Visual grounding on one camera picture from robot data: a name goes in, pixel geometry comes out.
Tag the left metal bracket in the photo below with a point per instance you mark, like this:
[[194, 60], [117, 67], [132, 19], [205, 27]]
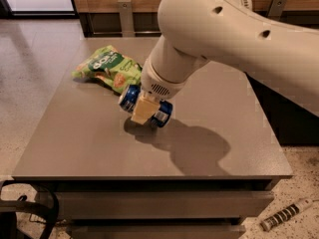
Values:
[[126, 18]]

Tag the green chip bag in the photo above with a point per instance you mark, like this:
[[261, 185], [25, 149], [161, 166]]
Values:
[[110, 67]]

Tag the metal bracket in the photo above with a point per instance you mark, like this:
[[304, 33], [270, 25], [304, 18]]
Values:
[[126, 18], [275, 8]]

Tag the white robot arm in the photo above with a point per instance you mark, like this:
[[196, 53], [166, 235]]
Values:
[[285, 58]]

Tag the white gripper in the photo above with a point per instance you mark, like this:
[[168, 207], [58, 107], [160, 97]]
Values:
[[159, 82]]

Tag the blue pepsi can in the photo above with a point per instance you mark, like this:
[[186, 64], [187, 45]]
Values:
[[128, 99]]

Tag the right metal bracket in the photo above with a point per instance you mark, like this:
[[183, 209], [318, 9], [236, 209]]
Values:
[[275, 8]]

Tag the grey drawer cabinet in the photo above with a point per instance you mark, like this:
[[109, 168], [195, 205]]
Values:
[[214, 164]]

